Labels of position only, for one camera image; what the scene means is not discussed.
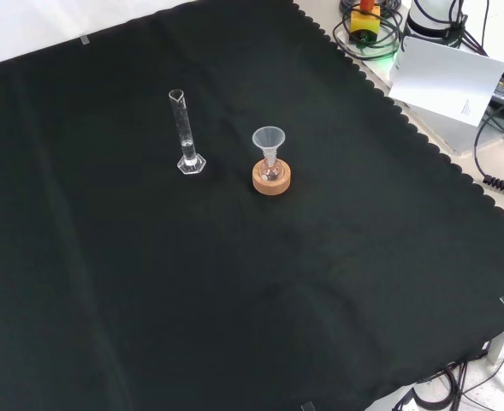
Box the clear glass graduated cylinder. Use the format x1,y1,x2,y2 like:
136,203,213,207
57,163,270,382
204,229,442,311
168,88,207,176

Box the white cylinder with black band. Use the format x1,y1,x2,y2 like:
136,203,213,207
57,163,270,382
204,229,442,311
405,0,467,48

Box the small round-bottom glass flask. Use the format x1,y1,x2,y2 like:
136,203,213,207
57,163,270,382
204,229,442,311
259,158,283,182

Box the clear plastic funnel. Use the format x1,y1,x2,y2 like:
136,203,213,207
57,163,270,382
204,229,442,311
252,125,287,168

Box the black scalloped cloth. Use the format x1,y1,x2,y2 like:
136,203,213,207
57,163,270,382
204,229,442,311
0,0,504,411

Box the yellow stop button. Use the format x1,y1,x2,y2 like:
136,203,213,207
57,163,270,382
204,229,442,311
348,0,382,45

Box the cork ring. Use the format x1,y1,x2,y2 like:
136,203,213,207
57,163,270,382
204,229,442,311
252,158,294,196

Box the green cable loop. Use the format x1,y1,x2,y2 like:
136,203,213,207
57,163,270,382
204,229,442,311
332,15,403,62

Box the black coiled cable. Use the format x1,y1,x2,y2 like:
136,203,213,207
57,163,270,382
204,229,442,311
473,102,504,196

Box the black floor cables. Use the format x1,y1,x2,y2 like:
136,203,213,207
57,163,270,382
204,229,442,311
392,360,504,411

